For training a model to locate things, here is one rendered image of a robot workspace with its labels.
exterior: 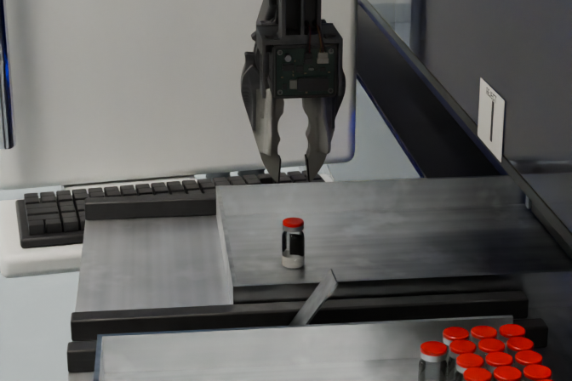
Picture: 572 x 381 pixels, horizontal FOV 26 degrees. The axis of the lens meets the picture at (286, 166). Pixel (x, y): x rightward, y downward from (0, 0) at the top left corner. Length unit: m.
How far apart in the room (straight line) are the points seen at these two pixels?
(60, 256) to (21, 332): 1.66
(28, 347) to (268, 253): 1.85
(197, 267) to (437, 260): 0.24
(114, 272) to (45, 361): 1.76
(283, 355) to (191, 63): 0.70
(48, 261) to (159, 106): 0.31
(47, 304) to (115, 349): 2.24
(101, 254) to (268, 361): 0.29
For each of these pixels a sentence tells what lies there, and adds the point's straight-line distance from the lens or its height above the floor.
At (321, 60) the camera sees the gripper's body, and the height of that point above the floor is 1.10.
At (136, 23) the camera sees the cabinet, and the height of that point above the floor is 1.02.
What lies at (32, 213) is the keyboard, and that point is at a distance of 1.52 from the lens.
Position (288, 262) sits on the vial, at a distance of 1.20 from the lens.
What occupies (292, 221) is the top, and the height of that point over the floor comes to 0.93.
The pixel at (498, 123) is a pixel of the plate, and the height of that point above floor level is 1.02.
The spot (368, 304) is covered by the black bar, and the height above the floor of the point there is 0.90.
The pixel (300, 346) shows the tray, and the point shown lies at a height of 0.90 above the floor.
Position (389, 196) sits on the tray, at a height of 0.90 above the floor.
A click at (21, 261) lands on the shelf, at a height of 0.80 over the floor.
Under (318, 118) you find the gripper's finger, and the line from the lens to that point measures 1.15.
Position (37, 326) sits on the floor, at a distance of 3.13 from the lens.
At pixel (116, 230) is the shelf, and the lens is 1.31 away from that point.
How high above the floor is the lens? 1.36
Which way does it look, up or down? 19 degrees down
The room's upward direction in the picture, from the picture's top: straight up
